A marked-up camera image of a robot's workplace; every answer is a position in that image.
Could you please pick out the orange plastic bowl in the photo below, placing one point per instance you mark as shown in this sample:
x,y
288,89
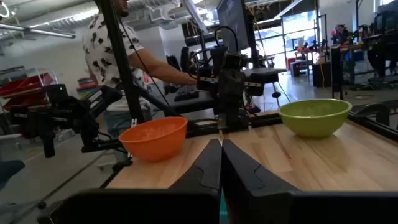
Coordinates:
x,y
152,143

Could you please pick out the black keyboard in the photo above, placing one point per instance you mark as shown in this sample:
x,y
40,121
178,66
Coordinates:
x,y
186,92

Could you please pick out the dark computer monitor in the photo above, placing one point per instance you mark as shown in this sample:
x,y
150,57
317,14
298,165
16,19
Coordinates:
x,y
233,18

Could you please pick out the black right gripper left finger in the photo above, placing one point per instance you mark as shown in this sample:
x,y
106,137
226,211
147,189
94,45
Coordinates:
x,y
208,174

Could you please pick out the black frame upright post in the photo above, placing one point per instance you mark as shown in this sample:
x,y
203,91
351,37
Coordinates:
x,y
119,56

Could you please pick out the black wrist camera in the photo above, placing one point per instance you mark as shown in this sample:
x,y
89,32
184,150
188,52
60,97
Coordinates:
x,y
235,61

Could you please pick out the black cabinet box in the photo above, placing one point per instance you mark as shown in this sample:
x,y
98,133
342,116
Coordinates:
x,y
321,74

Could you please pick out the person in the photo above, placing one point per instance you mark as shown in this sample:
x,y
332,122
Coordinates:
x,y
102,46

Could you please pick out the black table frame rail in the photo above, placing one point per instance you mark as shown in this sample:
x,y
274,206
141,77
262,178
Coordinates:
x,y
373,126
264,119

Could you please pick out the ceiling light tube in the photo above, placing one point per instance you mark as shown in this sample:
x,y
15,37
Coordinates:
x,y
40,32

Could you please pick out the cluttered black workbench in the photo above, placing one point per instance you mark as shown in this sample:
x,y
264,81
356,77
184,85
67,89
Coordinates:
x,y
381,46

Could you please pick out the stack of coloured bowls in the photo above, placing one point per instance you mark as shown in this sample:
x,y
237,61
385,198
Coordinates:
x,y
86,87

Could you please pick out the green plastic bowl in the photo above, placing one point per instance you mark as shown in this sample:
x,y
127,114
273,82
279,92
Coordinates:
x,y
314,121

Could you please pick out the person's forearm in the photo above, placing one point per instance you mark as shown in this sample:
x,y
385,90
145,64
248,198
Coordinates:
x,y
161,70

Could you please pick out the red storage bins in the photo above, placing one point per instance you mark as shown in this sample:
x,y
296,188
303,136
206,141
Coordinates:
x,y
25,85

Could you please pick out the black standing post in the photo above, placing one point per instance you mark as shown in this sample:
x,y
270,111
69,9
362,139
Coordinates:
x,y
336,71

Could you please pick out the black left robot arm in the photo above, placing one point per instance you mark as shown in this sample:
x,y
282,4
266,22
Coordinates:
x,y
217,59

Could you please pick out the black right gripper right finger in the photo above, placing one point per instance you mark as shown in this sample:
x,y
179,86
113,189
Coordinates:
x,y
245,186

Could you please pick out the black neighbouring robot arm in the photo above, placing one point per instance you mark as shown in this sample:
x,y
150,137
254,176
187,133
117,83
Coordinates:
x,y
71,112

